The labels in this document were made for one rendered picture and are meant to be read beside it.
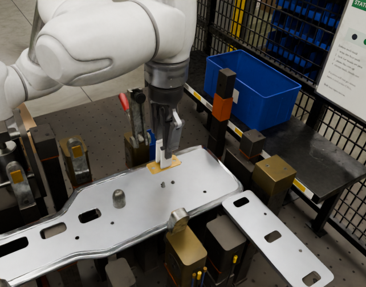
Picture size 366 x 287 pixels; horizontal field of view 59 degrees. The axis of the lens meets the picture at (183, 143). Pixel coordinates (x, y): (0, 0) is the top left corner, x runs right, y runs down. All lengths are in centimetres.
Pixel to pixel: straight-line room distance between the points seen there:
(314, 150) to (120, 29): 74
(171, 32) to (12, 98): 98
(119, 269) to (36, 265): 17
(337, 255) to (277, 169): 46
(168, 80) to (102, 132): 97
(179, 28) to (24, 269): 58
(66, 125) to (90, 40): 119
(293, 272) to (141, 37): 58
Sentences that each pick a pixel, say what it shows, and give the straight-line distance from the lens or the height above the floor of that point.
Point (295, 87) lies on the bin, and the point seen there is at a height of 116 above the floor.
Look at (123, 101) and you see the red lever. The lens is 96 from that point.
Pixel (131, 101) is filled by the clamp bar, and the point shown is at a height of 119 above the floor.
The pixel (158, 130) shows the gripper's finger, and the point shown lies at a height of 119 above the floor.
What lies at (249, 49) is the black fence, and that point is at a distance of 130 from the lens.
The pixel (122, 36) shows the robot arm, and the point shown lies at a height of 147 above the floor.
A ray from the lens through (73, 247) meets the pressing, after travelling 80.
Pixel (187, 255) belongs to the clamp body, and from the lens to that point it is 71.
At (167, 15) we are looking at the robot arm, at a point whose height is 148.
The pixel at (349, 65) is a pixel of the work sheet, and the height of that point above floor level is 127.
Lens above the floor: 165
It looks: 40 degrees down
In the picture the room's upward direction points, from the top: 4 degrees clockwise
